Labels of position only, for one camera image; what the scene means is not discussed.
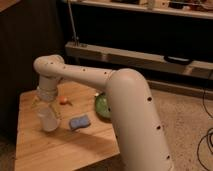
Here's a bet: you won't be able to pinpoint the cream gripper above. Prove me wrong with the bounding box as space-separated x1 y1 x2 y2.
31 76 61 119

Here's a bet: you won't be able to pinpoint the orange pepper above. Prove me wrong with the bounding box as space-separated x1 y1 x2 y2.
59 97 72 106

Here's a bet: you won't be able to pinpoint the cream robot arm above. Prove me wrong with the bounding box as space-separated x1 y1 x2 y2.
33 55 175 171

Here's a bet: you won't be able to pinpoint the green ceramic bowl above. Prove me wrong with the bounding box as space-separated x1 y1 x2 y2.
95 93 111 119

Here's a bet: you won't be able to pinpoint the white paper cup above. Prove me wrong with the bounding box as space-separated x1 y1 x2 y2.
37 107 60 132

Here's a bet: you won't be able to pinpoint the blue sponge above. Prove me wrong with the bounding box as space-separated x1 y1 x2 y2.
69 115 90 130

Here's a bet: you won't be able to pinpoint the wooden table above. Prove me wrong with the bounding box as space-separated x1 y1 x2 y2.
15 82 119 171

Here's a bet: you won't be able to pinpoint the metal pole stand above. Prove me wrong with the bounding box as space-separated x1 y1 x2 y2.
67 0 80 46

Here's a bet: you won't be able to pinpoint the long wooden shelf beam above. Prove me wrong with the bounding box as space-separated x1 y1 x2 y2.
65 42 213 78

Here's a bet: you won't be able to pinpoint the upper shelf with items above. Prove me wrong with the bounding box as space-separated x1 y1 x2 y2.
62 0 213 20

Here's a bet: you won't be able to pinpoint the black handle on beam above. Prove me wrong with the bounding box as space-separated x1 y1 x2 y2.
164 56 193 65

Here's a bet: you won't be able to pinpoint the black cables on floor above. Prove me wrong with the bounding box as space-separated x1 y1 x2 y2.
196 71 213 171

